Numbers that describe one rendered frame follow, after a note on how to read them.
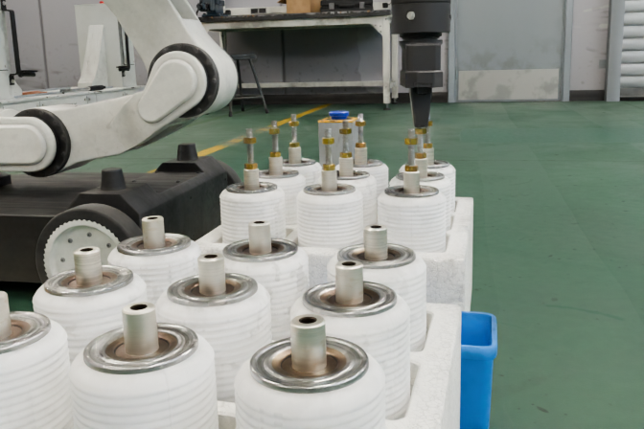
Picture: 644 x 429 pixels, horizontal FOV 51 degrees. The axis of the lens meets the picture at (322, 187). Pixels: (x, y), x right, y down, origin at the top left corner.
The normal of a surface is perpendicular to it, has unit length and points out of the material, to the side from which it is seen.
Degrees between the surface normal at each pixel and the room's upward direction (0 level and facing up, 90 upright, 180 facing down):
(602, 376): 0
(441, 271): 90
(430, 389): 0
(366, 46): 90
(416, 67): 90
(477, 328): 88
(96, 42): 67
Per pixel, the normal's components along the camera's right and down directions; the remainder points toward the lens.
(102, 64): 0.98, 0.01
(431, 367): -0.03, -0.98
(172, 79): -0.20, 0.19
